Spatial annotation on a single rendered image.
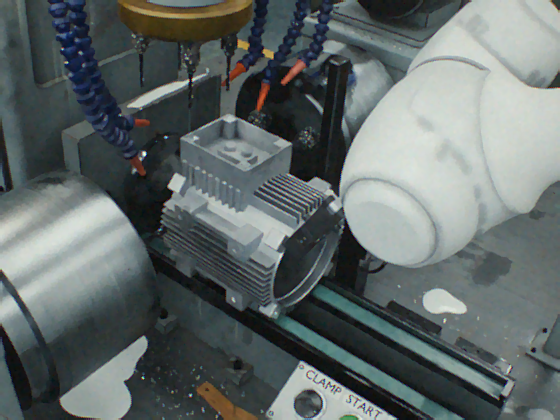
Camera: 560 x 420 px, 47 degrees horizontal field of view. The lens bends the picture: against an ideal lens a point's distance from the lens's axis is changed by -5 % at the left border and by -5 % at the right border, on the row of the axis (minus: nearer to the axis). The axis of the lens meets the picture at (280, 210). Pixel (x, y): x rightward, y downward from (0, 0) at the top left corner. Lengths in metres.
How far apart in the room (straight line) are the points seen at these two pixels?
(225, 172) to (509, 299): 0.63
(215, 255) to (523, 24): 0.54
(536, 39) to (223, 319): 0.66
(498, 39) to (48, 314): 0.52
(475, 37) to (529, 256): 0.89
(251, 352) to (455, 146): 0.66
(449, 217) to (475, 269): 0.91
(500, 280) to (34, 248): 0.89
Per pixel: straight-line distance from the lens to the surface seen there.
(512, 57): 0.56
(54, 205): 0.79
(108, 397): 1.04
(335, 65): 0.94
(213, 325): 1.06
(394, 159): 0.43
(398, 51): 1.25
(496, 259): 1.38
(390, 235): 0.44
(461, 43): 0.56
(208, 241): 0.93
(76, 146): 0.95
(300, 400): 0.70
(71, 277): 0.75
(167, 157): 1.08
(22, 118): 1.03
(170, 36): 0.84
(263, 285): 0.88
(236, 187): 0.89
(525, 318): 1.27
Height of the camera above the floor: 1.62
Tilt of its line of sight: 36 degrees down
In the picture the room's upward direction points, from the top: 5 degrees clockwise
